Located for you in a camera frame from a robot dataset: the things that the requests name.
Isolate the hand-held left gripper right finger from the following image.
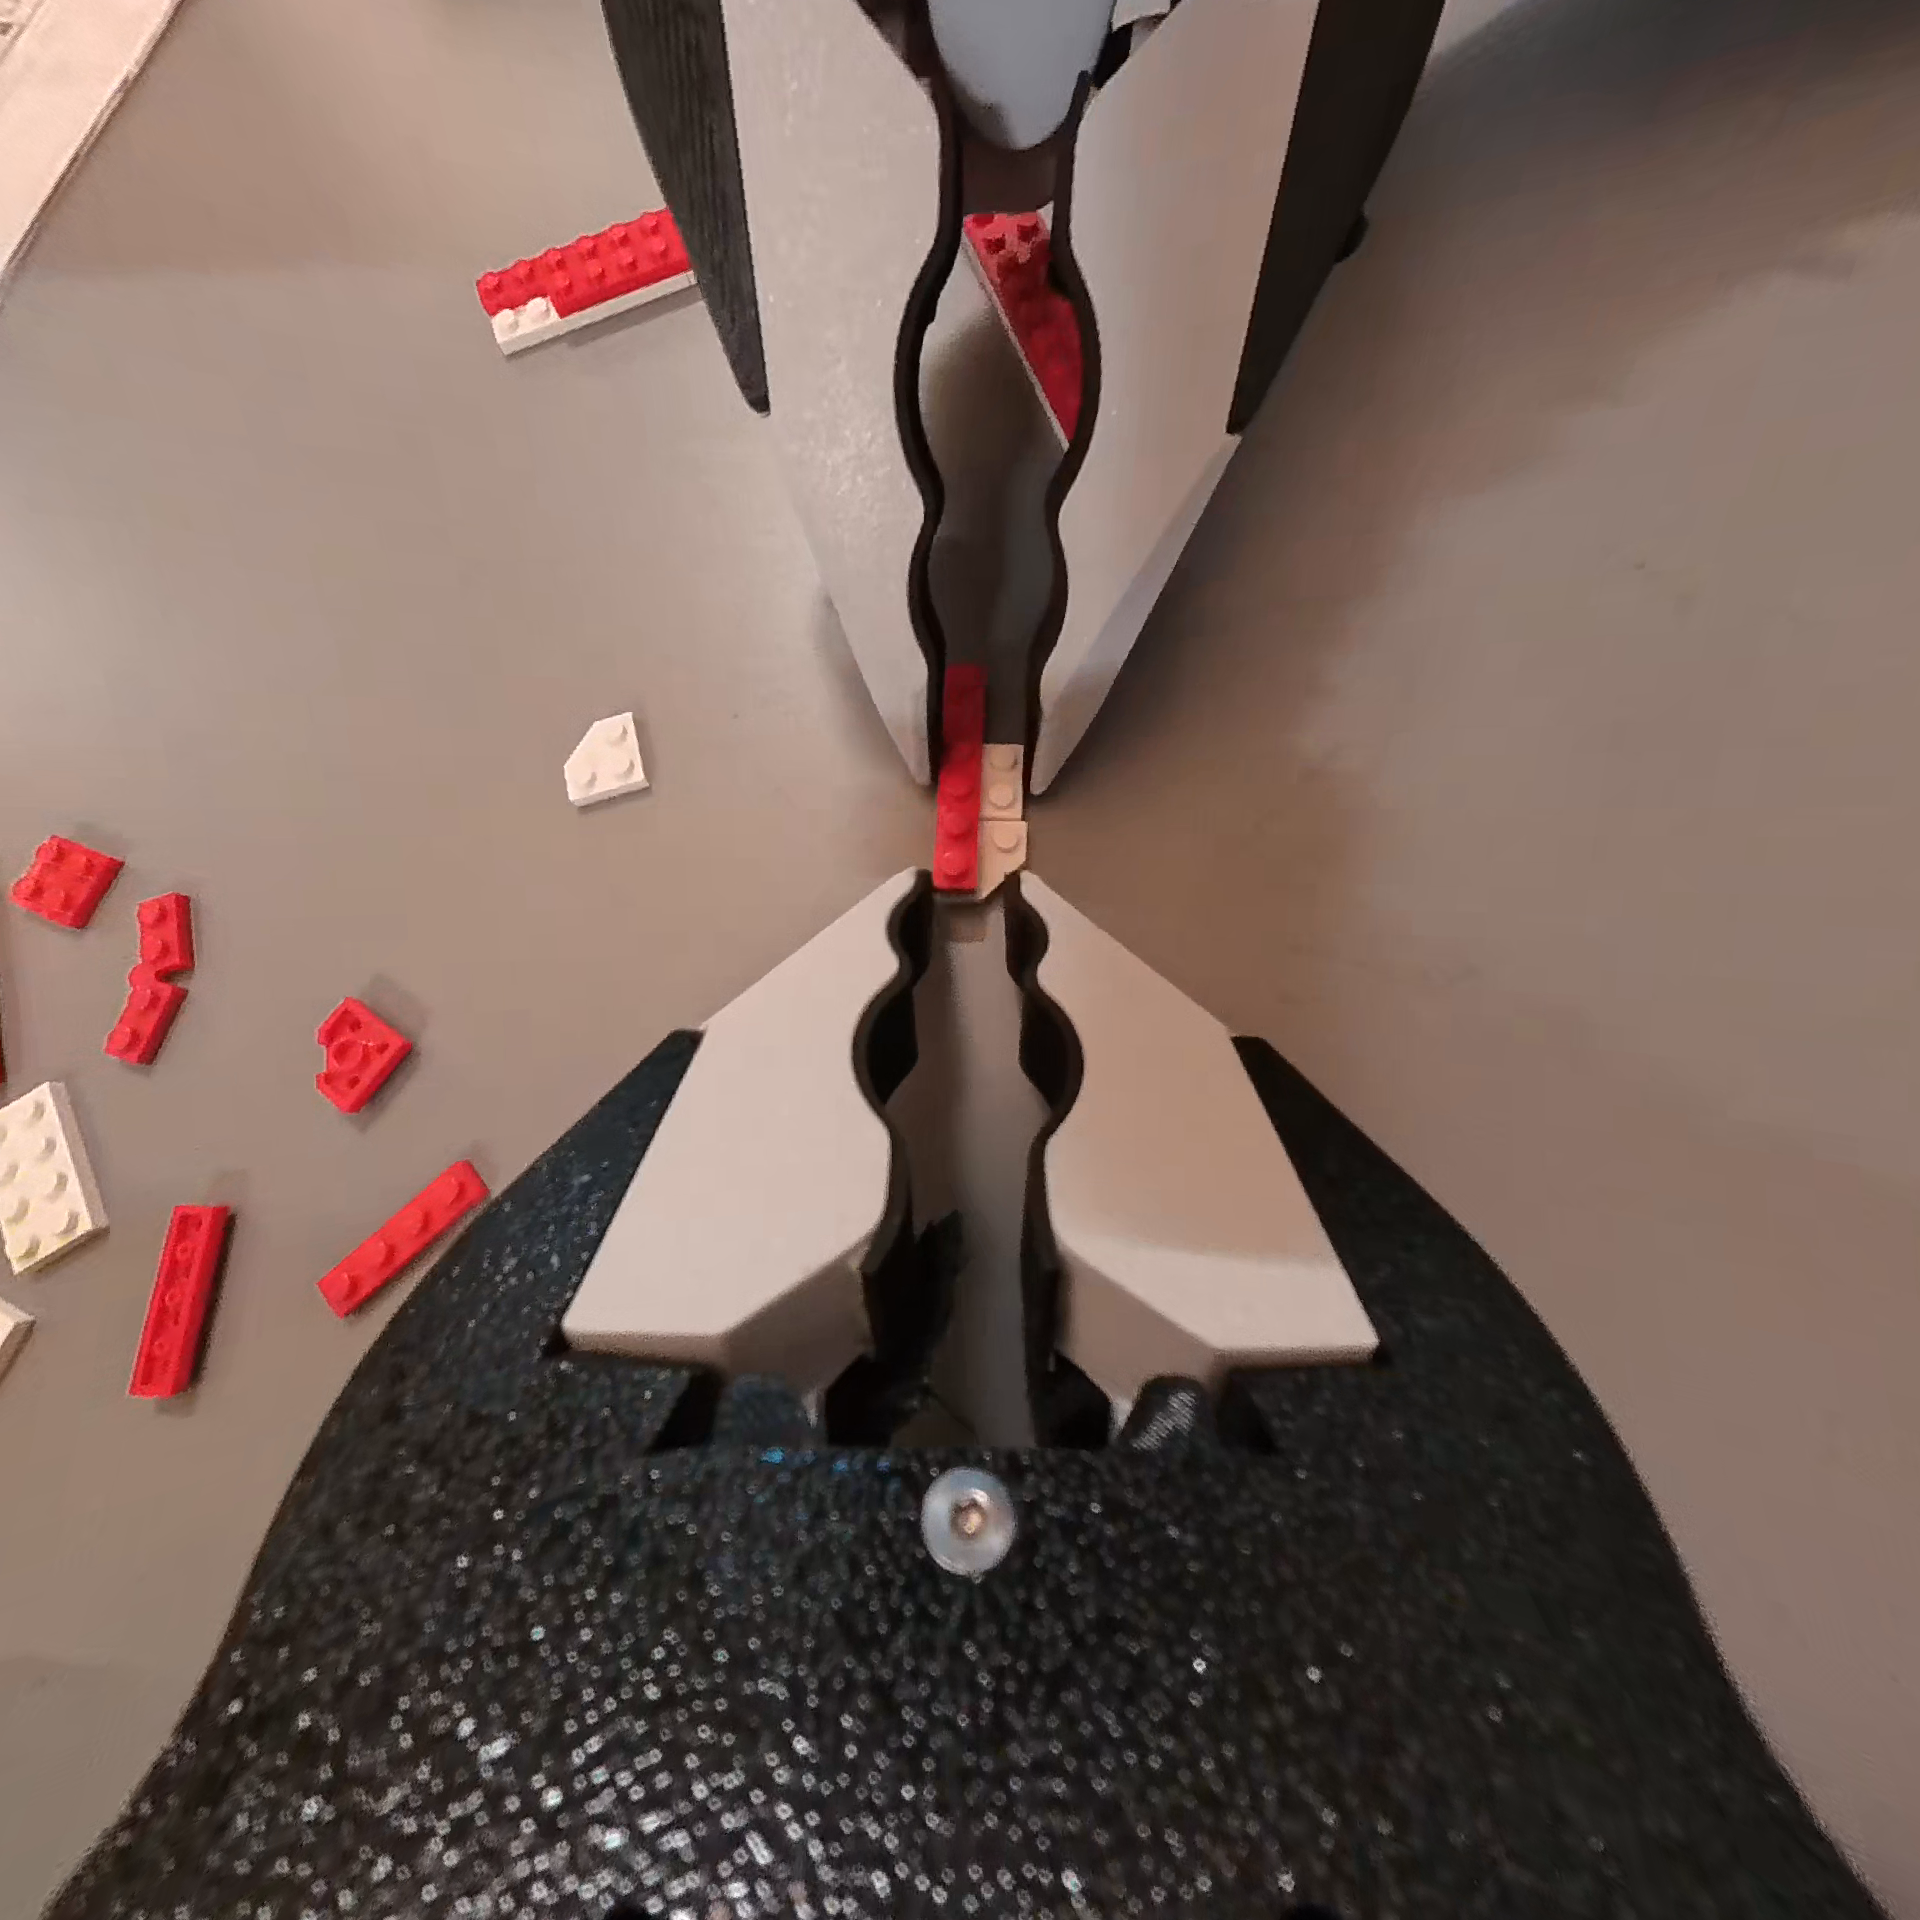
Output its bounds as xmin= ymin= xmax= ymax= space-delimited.
xmin=1012 ymin=872 xmax=1381 ymax=1438

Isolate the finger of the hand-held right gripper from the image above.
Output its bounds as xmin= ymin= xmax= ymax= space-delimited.
xmin=1024 ymin=0 xmax=1316 ymax=798
xmin=722 ymin=0 xmax=972 ymax=793

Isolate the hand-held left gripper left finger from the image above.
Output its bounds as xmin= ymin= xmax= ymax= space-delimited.
xmin=563 ymin=865 xmax=965 ymax=1438

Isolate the red white toy brick frame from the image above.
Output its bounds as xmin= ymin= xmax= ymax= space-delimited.
xmin=478 ymin=205 xmax=1097 ymax=454

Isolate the small red white brick assembly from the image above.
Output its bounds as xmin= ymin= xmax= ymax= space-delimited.
xmin=929 ymin=655 xmax=1039 ymax=911

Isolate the red narrow toy brick plate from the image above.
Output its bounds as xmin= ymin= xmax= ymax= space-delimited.
xmin=316 ymin=1154 xmax=490 ymax=1317

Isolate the red notched toy brick wedge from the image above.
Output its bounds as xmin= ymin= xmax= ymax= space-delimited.
xmin=310 ymin=996 xmax=413 ymax=1115

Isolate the white toy brick wedge plate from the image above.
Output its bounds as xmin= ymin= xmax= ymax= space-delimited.
xmin=563 ymin=714 xmax=659 ymax=811

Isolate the red wide toy brick plate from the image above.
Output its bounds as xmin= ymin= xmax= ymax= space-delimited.
xmin=124 ymin=1206 xmax=237 ymax=1403

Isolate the red curved toy brick piece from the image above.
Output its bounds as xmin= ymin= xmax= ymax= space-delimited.
xmin=103 ymin=894 xmax=198 ymax=1064

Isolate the red toy brick wedge plate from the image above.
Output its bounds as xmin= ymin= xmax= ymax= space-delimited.
xmin=8 ymin=833 xmax=124 ymax=934

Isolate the clear sleeve with papers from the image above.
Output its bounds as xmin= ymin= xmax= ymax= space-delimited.
xmin=0 ymin=0 xmax=190 ymax=282

